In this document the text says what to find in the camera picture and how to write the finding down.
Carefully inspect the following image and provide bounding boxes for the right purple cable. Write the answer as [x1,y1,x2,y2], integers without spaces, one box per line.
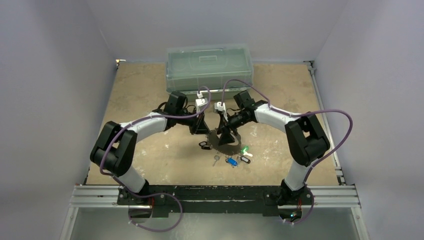
[221,78,354,226]

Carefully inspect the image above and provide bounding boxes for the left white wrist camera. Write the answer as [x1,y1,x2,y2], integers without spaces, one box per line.
[194,91,210,113]

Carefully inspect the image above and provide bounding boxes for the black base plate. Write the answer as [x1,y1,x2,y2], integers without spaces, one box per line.
[117,185,314,218]

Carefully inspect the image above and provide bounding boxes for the silver key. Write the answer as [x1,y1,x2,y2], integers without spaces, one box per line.
[212,155,221,167]

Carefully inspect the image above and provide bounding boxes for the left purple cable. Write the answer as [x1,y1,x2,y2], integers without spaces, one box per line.
[98,86,212,233]

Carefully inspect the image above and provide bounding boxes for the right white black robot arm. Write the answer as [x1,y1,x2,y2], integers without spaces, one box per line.
[213,91,331,205]

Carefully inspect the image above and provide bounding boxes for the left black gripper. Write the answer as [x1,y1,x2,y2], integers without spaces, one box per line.
[175,106,211,135]

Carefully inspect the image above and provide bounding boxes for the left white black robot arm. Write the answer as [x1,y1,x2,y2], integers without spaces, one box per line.
[89,91,210,205]

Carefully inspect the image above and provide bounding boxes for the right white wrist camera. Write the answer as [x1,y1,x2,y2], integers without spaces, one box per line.
[213,101,228,122]

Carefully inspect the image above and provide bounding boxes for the purple cable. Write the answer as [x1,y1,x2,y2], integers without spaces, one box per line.
[221,78,354,226]
[98,86,212,233]

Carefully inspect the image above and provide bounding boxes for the aluminium frame rail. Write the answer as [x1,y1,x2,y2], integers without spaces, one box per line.
[60,185,369,240]

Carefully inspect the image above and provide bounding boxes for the right side aluminium rail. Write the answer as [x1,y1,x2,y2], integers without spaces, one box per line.
[303,61,346,186]

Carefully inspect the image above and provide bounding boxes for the green key tag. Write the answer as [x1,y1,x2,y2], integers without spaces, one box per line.
[241,146,249,155]

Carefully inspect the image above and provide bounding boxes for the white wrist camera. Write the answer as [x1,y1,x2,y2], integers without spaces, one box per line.
[194,91,210,113]
[213,101,228,122]

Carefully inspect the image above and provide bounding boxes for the clear plastic storage box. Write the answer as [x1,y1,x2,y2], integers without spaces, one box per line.
[165,43,254,99]

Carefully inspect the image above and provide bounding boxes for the blue key tag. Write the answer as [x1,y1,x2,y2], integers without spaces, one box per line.
[225,157,238,167]

